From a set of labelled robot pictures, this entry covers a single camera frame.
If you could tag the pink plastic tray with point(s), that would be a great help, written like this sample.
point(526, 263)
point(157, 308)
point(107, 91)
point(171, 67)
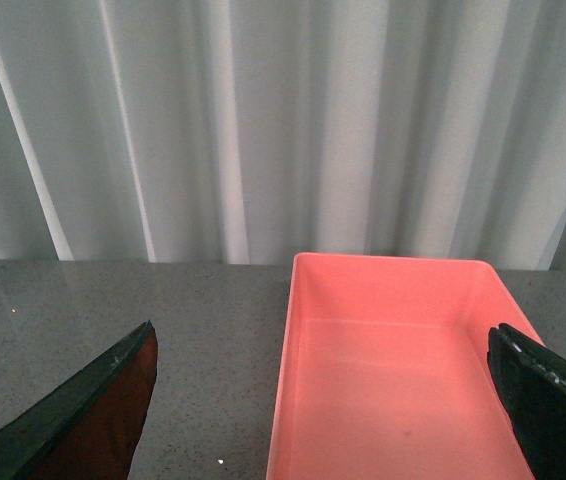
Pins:
point(384, 372)

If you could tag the white pleated curtain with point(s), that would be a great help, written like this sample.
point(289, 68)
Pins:
point(245, 132)

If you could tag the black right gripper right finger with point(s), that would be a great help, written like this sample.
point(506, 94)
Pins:
point(530, 381)

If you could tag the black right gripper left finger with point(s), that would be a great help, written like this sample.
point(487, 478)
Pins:
point(90, 425)

